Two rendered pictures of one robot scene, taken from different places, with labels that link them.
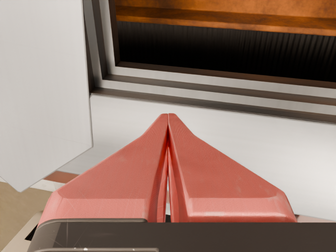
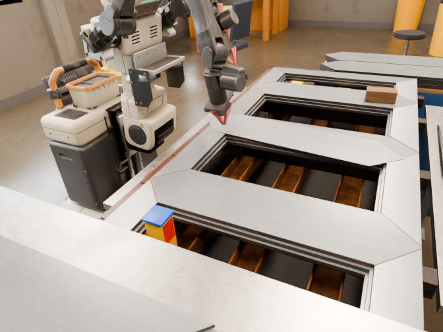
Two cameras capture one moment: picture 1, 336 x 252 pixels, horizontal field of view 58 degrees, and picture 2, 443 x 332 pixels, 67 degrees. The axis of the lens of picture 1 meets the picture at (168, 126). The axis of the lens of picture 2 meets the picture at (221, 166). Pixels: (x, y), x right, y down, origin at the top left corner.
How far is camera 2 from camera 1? 1.05 m
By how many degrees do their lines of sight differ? 37
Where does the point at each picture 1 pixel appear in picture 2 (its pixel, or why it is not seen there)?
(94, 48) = (233, 138)
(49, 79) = (231, 130)
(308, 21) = not seen: hidden behind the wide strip
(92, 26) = (236, 138)
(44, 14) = (241, 133)
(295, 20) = not seen: hidden behind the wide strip
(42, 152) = (215, 124)
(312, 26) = not seen: hidden behind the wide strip
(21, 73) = (233, 127)
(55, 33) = (238, 133)
